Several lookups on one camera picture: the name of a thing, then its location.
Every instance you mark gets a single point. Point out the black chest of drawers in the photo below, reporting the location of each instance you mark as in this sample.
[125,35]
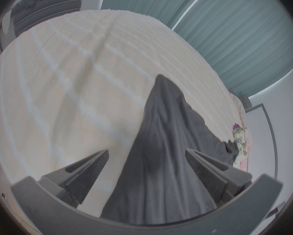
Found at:
[51,6]

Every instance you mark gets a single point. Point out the grey bedside table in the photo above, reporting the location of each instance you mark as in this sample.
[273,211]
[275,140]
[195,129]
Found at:
[245,101]

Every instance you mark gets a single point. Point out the pink garment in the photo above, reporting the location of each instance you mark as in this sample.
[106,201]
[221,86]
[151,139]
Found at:
[245,163]

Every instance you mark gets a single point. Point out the bed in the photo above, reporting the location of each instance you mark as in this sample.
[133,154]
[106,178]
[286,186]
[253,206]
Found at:
[63,94]

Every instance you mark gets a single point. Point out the blue-green curtain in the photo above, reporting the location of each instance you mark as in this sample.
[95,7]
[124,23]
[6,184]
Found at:
[234,45]
[141,1]

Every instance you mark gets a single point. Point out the pale pink pillow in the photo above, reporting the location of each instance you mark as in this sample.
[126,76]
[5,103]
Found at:
[240,111]

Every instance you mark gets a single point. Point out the white printed pyjama top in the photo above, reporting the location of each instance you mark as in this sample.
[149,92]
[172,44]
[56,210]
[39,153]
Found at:
[242,141]

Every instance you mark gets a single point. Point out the black T-shirt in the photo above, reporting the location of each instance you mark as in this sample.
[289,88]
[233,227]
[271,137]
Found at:
[161,155]

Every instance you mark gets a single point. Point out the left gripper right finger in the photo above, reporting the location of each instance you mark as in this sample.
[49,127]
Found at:
[210,175]

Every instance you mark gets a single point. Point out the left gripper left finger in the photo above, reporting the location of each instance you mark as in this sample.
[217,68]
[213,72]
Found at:
[85,175]

